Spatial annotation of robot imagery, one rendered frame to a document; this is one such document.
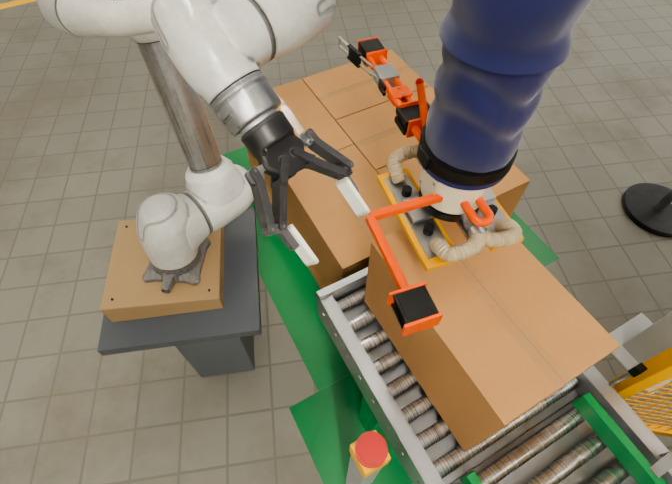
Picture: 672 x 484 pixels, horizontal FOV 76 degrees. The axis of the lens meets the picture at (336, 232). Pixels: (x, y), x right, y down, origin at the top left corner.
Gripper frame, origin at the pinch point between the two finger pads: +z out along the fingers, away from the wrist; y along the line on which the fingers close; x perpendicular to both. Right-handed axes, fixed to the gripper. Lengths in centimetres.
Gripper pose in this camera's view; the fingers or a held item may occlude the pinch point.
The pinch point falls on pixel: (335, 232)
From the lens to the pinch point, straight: 68.9
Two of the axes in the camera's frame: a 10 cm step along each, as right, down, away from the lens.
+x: 5.7, -1.8, -8.0
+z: 5.6, 8.0, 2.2
